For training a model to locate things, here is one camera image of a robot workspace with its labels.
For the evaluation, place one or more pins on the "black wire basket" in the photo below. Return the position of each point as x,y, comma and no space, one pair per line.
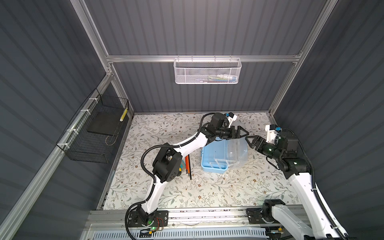
79,145

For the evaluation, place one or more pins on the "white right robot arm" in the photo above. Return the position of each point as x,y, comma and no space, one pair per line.
300,173

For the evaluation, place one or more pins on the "black hex key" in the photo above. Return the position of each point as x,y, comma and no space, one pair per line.
190,175

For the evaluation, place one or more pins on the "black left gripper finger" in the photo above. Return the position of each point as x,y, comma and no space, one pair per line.
239,130
238,135

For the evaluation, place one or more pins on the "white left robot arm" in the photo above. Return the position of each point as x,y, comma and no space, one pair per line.
167,162

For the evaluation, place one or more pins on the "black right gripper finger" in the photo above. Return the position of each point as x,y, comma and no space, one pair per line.
253,139
255,145

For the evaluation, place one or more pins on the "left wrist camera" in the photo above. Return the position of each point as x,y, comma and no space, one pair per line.
231,117

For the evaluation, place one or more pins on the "blue plastic tool box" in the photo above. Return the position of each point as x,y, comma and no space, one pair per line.
223,155

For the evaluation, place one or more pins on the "yellow marker in basket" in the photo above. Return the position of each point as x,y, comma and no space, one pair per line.
123,114

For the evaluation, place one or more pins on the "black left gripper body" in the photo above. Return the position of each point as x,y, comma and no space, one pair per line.
224,132

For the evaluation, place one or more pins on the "black pad in basket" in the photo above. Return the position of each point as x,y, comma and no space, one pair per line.
105,124

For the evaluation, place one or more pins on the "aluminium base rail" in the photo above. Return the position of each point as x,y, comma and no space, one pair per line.
228,223

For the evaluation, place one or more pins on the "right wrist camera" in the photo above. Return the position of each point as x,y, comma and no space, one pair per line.
273,133

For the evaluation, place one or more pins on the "red hex key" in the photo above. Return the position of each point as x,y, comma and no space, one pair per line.
187,164

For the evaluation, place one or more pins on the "teal handled tool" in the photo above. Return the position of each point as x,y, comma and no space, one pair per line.
183,166

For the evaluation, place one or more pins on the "white wire mesh basket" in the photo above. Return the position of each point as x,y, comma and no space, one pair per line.
207,71

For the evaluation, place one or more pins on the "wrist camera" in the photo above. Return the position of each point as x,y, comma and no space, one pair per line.
231,117
273,133

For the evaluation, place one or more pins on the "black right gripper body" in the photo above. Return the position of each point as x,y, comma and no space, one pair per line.
270,150

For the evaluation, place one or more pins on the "orange hex key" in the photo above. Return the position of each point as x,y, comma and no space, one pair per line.
189,164

